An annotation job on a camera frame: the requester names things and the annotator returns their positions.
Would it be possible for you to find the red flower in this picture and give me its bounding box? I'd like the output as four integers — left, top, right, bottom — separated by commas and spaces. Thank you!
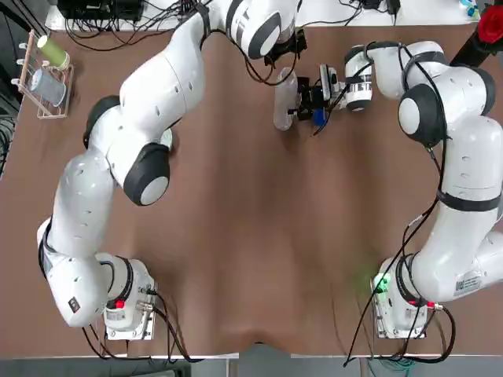
477, 5, 503, 44

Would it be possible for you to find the black electronics box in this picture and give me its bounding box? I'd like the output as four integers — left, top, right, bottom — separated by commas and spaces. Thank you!
58, 0, 145, 21

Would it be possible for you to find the black vase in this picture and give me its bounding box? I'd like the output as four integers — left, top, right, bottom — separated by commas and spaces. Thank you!
447, 37, 494, 70

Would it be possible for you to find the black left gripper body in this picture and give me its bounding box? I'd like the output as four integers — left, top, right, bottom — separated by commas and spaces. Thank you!
274, 27, 308, 64

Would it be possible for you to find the aluminium frame post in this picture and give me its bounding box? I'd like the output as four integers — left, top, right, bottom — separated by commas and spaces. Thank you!
237, 343, 292, 377

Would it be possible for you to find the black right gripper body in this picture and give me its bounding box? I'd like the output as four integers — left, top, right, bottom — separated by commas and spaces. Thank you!
308, 84, 333, 113

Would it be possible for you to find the black cable on table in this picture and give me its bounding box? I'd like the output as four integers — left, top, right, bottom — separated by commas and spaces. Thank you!
64, 15, 178, 53

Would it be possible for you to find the transparent plastic bottle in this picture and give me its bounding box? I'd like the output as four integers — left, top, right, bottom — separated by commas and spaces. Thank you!
273, 67, 299, 131

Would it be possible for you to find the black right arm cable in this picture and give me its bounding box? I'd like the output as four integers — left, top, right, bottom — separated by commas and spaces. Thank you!
312, 41, 461, 366

